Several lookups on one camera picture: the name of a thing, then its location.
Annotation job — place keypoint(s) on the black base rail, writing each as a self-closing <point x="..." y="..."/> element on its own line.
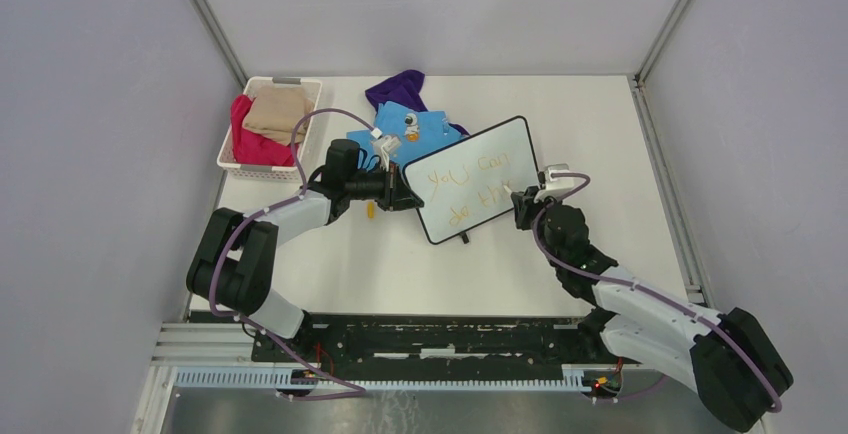
<point x="395" y="348"/>

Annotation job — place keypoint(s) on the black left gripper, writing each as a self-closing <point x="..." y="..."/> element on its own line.
<point x="397" y="195"/>

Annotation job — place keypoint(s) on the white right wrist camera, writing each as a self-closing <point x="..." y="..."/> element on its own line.
<point x="554" y="181"/>

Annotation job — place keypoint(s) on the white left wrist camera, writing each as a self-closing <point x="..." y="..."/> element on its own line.
<point x="384" y="146"/>

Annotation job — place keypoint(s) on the red cloth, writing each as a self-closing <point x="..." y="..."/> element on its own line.
<point x="251" y="148"/>

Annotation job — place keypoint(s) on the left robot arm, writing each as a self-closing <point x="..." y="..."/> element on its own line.
<point x="233" y="266"/>

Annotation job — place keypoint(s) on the white cable duct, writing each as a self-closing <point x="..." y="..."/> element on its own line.
<point x="290" y="379"/>

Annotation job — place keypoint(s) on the purple cloth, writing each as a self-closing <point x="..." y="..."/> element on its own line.
<point x="403" y="88"/>

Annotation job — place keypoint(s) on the white plastic basket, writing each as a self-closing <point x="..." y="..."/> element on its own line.
<point x="305" y="152"/>

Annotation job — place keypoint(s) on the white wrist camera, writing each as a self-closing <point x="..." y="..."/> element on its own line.
<point x="384" y="146"/>
<point x="554" y="181"/>

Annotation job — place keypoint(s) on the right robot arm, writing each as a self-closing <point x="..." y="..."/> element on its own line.
<point x="726" y="359"/>

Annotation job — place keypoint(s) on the black framed whiteboard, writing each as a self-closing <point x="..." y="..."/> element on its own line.
<point x="461" y="185"/>

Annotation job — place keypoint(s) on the blue patterned cloth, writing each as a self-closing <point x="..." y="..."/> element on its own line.
<point x="419" y="133"/>

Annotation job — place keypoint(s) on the beige folded cloth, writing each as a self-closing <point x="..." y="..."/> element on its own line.
<point x="276" y="111"/>

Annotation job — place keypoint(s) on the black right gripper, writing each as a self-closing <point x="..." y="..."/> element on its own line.
<point x="525" y="205"/>

